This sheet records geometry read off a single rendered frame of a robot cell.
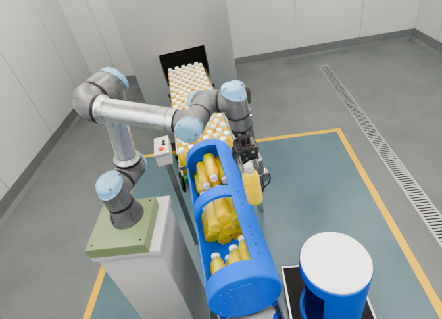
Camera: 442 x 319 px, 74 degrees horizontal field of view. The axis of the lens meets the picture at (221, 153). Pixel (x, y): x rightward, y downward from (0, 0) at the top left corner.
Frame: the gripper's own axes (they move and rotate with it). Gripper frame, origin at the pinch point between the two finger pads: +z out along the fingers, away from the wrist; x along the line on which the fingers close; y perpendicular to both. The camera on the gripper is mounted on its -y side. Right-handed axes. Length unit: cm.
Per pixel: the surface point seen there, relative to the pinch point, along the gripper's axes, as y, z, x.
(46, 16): -455, -24, -215
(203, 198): -13.0, 21.9, -21.8
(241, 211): 0.0, 22.9, -6.6
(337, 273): 27, 42, 23
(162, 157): -72, 34, -46
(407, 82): -262, 149, 272
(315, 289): 29, 45, 13
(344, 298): 35, 46, 22
